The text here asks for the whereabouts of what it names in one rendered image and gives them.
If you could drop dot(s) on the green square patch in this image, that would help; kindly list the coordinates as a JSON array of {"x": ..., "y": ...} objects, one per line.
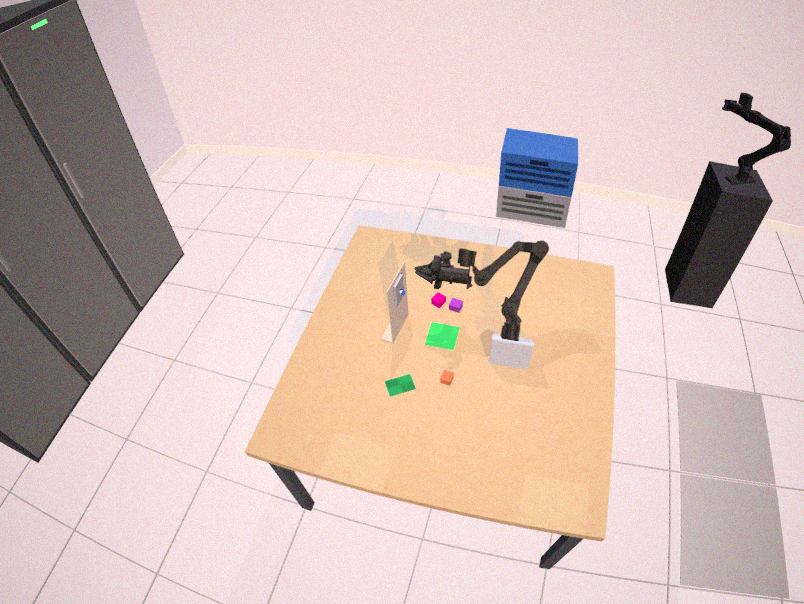
[{"x": 400, "y": 385}]

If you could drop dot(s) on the green square zone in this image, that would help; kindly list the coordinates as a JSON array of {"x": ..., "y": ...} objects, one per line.
[{"x": 442, "y": 336}]

